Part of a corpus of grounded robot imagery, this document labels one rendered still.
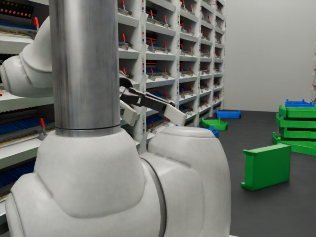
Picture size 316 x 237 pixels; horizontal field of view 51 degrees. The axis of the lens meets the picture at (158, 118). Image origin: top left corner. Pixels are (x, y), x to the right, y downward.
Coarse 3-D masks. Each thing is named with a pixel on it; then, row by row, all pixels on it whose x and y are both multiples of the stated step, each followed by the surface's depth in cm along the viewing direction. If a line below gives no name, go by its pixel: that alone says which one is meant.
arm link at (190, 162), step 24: (168, 144) 57; (192, 144) 56; (216, 144) 59; (168, 168) 54; (192, 168) 55; (216, 168) 56; (168, 192) 52; (192, 192) 54; (216, 192) 57; (168, 216) 52; (192, 216) 54; (216, 216) 57
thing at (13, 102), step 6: (0, 96) 109; (6, 96) 110; (12, 96) 112; (18, 96) 114; (0, 102) 106; (6, 102) 109; (12, 102) 111; (18, 102) 114; (24, 102) 117; (30, 102) 120; (36, 102) 123; (42, 102) 126; (48, 102) 129; (0, 108) 108; (6, 108) 110; (12, 108) 113; (18, 108) 115
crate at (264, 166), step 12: (252, 156) 166; (264, 156) 169; (276, 156) 175; (288, 156) 180; (252, 168) 166; (264, 168) 171; (276, 168) 176; (288, 168) 182; (252, 180) 167; (264, 180) 172; (276, 180) 178; (288, 180) 184
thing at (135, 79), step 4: (120, 68) 208; (124, 68) 190; (124, 72) 189; (128, 72) 206; (132, 72) 205; (128, 76) 204; (132, 76) 204; (136, 76) 204; (140, 76) 204; (132, 80) 204; (136, 80) 205; (140, 80) 204; (132, 84) 195; (136, 84) 201; (136, 88) 204
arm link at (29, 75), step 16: (48, 16) 73; (48, 32) 73; (32, 48) 76; (48, 48) 75; (16, 64) 77; (32, 64) 76; (48, 64) 77; (16, 80) 77; (32, 80) 78; (48, 80) 79; (32, 96) 82; (48, 96) 85
